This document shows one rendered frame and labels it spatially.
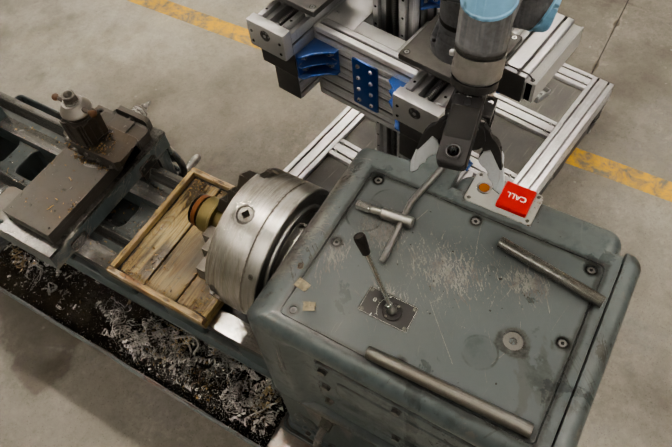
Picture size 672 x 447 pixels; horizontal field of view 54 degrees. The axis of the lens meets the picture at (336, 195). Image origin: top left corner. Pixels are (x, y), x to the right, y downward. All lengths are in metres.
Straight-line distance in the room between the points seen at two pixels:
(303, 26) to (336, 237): 0.80
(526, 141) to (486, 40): 1.85
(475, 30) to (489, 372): 0.54
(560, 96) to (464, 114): 1.99
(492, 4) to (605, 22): 2.79
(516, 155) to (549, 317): 1.59
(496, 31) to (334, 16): 1.05
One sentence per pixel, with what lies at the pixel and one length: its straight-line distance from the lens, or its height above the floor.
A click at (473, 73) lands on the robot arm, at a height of 1.63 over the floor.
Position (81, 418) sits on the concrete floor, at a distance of 2.64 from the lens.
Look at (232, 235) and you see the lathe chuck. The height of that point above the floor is 1.22.
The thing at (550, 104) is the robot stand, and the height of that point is 0.21.
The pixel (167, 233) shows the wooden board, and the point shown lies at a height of 0.88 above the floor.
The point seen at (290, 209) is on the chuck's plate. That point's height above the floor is 1.24.
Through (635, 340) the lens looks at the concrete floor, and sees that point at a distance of 2.66.
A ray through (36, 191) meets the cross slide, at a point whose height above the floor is 0.97.
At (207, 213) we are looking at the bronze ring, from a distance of 1.48.
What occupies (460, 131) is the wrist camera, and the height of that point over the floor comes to 1.56.
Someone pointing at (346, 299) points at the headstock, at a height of 1.26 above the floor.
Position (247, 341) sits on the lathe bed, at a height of 0.87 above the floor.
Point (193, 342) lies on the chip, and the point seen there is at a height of 0.55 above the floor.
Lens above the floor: 2.31
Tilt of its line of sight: 55 degrees down
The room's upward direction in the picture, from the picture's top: 7 degrees counter-clockwise
